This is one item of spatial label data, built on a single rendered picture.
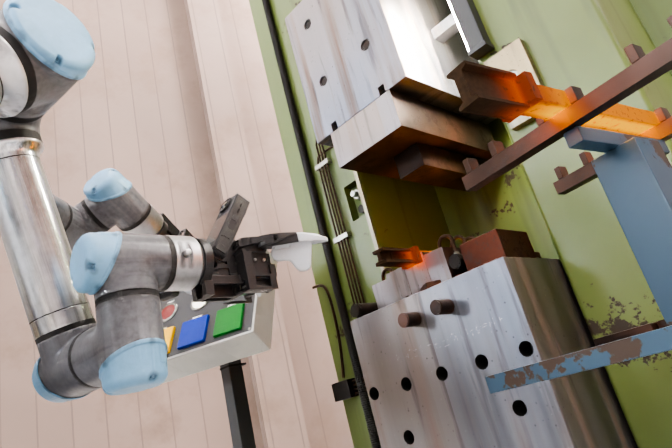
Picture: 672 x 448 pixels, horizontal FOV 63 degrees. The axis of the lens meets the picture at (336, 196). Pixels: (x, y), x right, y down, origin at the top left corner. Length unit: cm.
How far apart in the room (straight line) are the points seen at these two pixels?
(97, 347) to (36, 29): 38
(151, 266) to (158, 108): 474
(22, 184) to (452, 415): 77
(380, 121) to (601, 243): 51
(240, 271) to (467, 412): 47
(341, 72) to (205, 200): 373
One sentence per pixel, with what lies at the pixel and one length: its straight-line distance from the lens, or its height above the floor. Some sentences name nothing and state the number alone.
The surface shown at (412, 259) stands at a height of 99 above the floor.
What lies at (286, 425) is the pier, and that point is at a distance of 443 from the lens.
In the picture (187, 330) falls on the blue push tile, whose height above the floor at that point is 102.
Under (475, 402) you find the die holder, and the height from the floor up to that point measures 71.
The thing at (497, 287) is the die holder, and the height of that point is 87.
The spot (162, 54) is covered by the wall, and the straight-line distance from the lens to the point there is 581.
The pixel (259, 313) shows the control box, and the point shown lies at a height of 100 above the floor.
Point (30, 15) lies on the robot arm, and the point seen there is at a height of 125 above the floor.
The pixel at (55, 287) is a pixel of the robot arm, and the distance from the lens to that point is 81.
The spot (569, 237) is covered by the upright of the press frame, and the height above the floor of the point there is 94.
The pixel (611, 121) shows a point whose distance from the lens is 78.
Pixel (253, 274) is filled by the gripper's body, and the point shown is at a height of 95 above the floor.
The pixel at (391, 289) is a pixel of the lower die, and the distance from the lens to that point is 118.
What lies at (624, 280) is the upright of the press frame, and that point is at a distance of 110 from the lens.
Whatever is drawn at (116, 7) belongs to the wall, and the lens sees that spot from 618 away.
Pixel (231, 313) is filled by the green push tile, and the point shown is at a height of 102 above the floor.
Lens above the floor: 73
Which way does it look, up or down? 22 degrees up
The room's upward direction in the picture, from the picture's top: 15 degrees counter-clockwise
